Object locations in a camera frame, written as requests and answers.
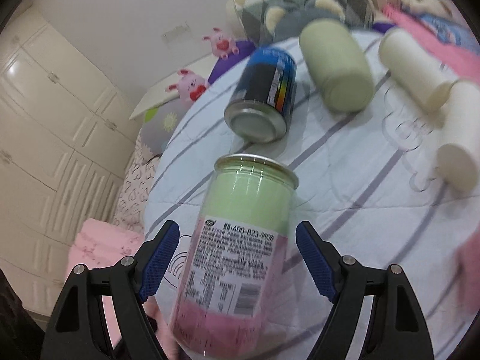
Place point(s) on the striped white quilt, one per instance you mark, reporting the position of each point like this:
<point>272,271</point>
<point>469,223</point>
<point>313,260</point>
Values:
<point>367,184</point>

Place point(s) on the blue cartoon pillow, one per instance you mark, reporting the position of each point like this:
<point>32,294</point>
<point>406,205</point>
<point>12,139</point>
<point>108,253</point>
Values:
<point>449,32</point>

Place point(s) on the heart pattern sheet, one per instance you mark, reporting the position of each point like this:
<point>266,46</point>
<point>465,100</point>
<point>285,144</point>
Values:
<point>139,178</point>

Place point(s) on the white paper cup near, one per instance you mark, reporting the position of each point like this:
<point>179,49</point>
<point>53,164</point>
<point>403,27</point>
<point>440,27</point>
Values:
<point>458,153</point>

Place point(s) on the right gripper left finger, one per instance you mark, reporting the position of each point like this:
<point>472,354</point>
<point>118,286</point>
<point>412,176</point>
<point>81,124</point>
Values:
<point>77,327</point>

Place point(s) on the pink pig plush far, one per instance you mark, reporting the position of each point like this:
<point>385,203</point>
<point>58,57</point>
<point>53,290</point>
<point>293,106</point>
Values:
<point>222,44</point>

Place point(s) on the pink pig plush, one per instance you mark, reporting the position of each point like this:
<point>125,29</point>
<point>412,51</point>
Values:
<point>190,87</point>
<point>222,44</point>

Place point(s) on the white paper cup far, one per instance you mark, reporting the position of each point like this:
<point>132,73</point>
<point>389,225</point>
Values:
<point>415,69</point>

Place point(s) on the white paper cup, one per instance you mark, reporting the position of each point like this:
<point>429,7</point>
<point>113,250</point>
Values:
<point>458,153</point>
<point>415,69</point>

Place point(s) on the green pink labelled can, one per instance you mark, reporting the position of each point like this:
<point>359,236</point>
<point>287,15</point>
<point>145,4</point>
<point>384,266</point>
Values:
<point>235,257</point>

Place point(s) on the cream wardrobe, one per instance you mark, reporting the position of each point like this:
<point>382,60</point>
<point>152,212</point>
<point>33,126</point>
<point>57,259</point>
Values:
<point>67,138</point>

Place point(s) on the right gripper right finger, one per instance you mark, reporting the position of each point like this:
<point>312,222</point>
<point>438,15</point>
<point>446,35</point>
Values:
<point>396,327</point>

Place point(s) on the grey cat plush cushion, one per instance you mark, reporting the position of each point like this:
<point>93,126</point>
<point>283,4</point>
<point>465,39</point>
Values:
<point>287,20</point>

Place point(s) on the pink pig plush near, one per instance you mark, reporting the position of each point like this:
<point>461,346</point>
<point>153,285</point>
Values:
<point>190,87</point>

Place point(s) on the wall socket plate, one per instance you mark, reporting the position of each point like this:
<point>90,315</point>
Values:
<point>178,33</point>

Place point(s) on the grey flower pillow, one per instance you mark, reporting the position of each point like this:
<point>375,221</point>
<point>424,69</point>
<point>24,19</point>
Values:
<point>158,127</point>

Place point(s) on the blue black can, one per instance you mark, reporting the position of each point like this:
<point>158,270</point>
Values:
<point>261,105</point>

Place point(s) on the pale green cup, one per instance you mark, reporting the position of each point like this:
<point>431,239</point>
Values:
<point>337,65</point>

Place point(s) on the pink folded blanket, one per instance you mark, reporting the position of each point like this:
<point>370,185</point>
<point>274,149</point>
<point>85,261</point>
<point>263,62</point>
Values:
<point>99,244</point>

